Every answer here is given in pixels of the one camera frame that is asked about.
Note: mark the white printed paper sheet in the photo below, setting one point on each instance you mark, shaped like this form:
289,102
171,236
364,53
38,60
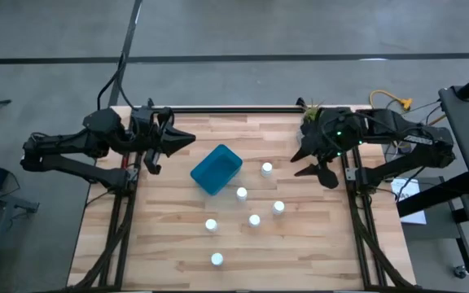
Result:
415,211

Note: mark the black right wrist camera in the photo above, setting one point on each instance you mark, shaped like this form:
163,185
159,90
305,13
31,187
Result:
329,179

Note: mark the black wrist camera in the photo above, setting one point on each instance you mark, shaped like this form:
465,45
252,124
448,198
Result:
153,164
329,179

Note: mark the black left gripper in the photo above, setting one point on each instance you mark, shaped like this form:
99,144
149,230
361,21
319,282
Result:
149,130

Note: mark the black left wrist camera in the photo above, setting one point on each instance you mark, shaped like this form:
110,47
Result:
153,164

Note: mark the black caster wheel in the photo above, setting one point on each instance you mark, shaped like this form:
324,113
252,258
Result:
460,271

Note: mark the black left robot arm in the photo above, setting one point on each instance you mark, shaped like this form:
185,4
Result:
67,142

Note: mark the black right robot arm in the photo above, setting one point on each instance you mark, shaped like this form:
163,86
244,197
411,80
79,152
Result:
422,142

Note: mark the black aluminium table frame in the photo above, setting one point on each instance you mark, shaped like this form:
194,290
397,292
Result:
238,110

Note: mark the blue plastic basket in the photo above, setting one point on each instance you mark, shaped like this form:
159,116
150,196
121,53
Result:
216,169

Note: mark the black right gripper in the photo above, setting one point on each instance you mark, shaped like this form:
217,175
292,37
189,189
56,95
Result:
328,134

